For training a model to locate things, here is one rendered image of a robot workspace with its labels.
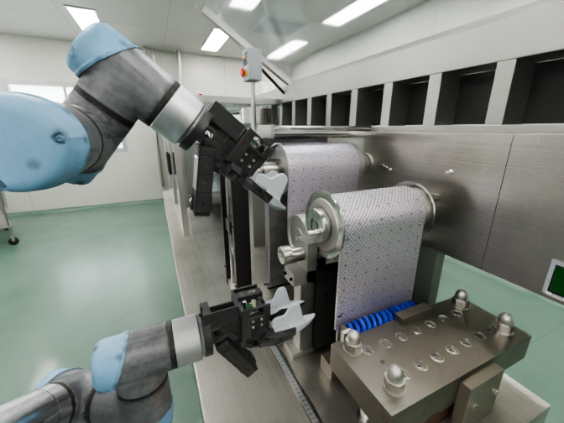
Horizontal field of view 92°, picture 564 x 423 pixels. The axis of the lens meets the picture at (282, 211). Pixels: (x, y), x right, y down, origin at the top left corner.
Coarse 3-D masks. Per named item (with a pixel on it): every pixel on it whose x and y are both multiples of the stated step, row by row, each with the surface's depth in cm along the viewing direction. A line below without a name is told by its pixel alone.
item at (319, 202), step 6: (318, 198) 58; (312, 204) 61; (318, 204) 58; (324, 204) 56; (330, 210) 55; (426, 210) 63; (330, 216) 55; (426, 216) 64; (336, 222) 53; (336, 228) 54; (336, 234) 54; (330, 240) 56; (336, 240) 54; (318, 246) 61; (324, 246) 58; (330, 246) 56
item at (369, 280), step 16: (416, 240) 64; (352, 256) 56; (368, 256) 58; (384, 256) 60; (400, 256) 63; (416, 256) 65; (352, 272) 57; (368, 272) 60; (384, 272) 62; (400, 272) 64; (352, 288) 59; (368, 288) 61; (384, 288) 63; (400, 288) 66; (336, 304) 58; (352, 304) 60; (368, 304) 62; (384, 304) 65; (336, 320) 59; (352, 320) 62
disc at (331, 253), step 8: (320, 192) 58; (312, 200) 61; (328, 200) 55; (336, 208) 53; (336, 216) 53; (344, 224) 52; (344, 232) 52; (328, 240) 57; (320, 248) 60; (336, 248) 55; (328, 256) 58
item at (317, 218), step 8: (312, 208) 58; (320, 208) 57; (312, 216) 58; (320, 216) 55; (328, 216) 55; (312, 224) 58; (320, 224) 55; (328, 224) 55; (328, 232) 55; (320, 240) 56
